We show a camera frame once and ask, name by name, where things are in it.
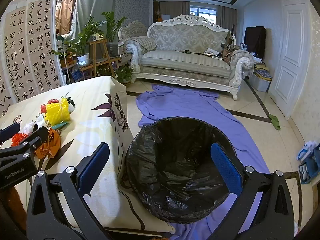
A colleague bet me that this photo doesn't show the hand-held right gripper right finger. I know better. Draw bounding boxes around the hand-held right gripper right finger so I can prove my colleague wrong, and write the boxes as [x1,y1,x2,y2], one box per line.
[210,142,295,240]

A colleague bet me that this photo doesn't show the green slipper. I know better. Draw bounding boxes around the green slipper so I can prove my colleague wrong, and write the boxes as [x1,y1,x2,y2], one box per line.
[269,114,281,130]

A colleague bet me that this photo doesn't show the grey storage box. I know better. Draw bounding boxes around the grey storage box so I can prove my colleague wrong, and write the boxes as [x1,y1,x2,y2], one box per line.
[249,71,272,92]

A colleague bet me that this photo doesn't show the trash bin with black bag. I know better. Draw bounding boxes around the trash bin with black bag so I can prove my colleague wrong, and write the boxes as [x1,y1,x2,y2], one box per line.
[124,117,244,224]

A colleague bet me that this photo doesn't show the window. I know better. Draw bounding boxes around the window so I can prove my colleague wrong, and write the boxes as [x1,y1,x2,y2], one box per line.
[190,6,218,23]

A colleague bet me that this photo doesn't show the tall green plant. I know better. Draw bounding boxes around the tall green plant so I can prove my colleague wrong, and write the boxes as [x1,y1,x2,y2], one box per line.
[101,11,128,43]

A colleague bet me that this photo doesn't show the small bushy green plant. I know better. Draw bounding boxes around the small bushy green plant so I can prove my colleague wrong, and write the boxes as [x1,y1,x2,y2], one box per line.
[115,65,134,83]

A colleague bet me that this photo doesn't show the red crinkled wrapper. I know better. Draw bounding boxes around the red crinkled wrapper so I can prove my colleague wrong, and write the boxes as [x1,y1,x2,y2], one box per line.
[40,99,60,115]
[11,133,29,147]

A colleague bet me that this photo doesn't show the tall wooden plant stand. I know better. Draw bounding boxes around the tall wooden plant stand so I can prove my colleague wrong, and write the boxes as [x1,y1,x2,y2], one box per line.
[89,40,117,79]

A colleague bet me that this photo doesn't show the blue shoe holder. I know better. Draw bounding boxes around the blue shoe holder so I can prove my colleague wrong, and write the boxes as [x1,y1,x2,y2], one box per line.
[299,145,320,184]

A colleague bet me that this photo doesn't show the orange garment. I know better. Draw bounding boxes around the orange garment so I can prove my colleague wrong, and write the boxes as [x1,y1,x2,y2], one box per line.
[0,187,28,230]

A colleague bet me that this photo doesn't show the ornate white armchair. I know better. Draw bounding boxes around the ornate white armchair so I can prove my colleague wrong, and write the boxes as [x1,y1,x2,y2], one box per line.
[118,21,148,43]

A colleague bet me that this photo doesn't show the grey hanging sheet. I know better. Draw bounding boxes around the grey hanging sheet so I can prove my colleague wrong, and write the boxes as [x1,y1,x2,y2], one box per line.
[75,0,118,38]

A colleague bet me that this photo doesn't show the ornate white patterned sofa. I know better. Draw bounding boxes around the ornate white patterned sofa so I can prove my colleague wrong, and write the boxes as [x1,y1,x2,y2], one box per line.
[122,14,255,100]

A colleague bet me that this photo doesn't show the white panelled door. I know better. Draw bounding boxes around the white panelled door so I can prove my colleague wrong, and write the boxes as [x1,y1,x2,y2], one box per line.
[269,0,312,120]

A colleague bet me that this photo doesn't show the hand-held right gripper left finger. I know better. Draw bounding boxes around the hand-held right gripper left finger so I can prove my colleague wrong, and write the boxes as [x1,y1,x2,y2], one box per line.
[26,142,110,240]

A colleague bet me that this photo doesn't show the drooping green plant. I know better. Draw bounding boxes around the drooping green plant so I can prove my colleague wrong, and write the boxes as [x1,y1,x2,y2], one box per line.
[51,40,83,60]

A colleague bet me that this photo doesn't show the brown window curtain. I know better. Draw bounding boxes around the brown window curtain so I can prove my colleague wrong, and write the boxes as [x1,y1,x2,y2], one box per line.
[159,1,190,22]
[217,5,237,29]

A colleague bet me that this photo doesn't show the pile of folded fabrics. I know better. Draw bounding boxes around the pile of folded fabrics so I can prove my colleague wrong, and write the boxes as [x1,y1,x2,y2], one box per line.
[254,64,273,82]

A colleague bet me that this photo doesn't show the brown hanging cloth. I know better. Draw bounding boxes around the brown hanging cloth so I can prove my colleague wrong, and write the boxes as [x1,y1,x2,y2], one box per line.
[55,0,79,34]

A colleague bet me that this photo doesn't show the tiger print cloth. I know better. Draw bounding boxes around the tiger print cloth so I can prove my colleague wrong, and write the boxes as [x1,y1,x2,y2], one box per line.
[221,44,240,63]

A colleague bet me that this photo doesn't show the orange plastic bag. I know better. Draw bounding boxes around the orange plastic bag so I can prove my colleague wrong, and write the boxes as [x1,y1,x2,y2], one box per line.
[34,128,61,159]

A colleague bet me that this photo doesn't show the calligraphy wall hanging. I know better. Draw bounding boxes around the calligraphy wall hanging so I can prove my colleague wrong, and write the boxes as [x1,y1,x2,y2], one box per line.
[0,0,67,117]

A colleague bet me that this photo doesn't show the purple cloth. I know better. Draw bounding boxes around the purple cloth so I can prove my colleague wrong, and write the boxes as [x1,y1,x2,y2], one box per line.
[136,84,272,240]

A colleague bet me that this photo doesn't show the low wooden shelf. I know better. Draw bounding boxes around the low wooden shelf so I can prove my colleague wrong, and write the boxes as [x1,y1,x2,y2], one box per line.
[79,57,122,80]

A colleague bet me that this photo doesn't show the white metal rack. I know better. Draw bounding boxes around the white metal rack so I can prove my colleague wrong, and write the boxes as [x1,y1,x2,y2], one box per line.
[60,52,83,83]

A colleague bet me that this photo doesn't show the striped grey throw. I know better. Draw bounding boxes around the striped grey throw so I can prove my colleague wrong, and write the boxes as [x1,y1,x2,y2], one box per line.
[122,36,157,52]

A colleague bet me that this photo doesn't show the large leafy potted plant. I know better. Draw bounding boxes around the large leafy potted plant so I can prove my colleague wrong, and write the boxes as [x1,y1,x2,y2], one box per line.
[77,16,108,64]

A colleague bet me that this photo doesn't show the white and blue sneaker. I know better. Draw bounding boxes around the white and blue sneaker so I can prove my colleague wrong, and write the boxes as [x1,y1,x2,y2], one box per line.
[297,141,316,162]

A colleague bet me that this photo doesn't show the floral cream tablecloth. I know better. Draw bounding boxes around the floral cream tablecloth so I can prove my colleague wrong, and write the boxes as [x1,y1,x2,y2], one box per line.
[0,76,175,235]

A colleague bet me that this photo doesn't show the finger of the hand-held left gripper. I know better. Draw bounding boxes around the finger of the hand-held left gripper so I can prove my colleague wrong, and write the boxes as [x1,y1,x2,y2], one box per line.
[0,126,49,160]
[0,123,21,143]

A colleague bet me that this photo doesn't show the dark wooden instrument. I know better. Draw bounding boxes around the dark wooden instrument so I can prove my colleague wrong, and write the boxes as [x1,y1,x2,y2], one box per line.
[224,25,237,48]

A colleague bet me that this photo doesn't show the white tissue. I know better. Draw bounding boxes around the white tissue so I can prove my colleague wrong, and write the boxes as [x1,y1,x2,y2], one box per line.
[23,115,47,133]

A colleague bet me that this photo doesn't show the loose papers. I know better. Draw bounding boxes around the loose papers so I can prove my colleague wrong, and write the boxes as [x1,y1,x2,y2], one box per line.
[200,47,223,59]

